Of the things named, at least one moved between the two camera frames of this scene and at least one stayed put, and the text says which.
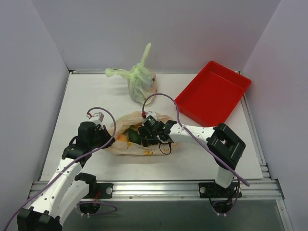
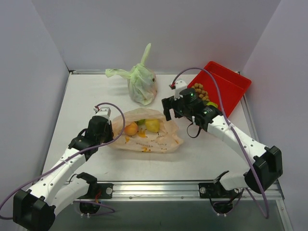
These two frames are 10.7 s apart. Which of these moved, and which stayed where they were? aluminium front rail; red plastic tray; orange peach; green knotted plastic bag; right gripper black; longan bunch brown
Moved: longan bunch brown; orange peach; right gripper black
Stayed: green knotted plastic bag; red plastic tray; aluminium front rail
